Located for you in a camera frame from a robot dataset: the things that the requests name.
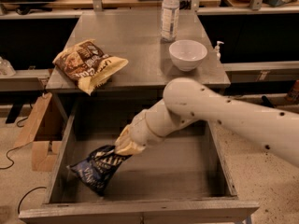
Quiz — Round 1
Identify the clear plastic water bottle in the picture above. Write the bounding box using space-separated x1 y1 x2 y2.
161 0 180 42

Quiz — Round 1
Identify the black chair leg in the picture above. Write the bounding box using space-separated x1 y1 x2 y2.
262 95 275 108

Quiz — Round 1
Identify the brown yellow chip bag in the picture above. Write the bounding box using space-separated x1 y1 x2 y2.
53 39 128 95

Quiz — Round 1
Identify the blue kettle chip bag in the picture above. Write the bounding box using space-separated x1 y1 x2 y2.
67 145 130 196

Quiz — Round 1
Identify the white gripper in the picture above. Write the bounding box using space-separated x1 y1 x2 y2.
115 109 164 155

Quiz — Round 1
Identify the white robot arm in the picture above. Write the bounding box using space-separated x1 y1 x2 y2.
115 77 299 166

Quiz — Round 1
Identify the black floor cable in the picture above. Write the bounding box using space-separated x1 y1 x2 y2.
0 117 48 215

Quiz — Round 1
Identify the white bowl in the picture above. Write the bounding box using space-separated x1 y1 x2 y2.
169 40 207 72

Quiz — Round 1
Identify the grey counter cabinet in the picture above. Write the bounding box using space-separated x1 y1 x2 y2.
47 9 230 116

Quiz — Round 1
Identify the clear plastic container left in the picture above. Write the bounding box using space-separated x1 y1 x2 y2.
0 57 16 77

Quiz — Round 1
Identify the cardboard box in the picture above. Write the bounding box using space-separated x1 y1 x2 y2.
14 93 64 172

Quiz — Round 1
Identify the small pump bottle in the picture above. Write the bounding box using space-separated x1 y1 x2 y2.
214 41 224 61

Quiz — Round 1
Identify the grey open drawer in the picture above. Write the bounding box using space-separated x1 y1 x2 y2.
20 98 259 224

